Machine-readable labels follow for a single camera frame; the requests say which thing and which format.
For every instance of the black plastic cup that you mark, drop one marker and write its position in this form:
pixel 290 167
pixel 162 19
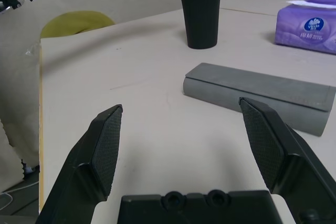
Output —
pixel 200 14

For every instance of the purple tissue box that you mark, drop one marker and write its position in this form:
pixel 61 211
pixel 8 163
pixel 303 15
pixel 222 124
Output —
pixel 307 27

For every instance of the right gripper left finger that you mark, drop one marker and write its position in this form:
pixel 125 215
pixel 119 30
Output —
pixel 86 161

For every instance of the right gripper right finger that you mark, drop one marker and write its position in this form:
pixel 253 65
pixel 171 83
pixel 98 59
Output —
pixel 283 155

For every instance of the grey glasses case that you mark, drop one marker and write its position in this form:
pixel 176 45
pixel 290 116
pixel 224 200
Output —
pixel 257 95

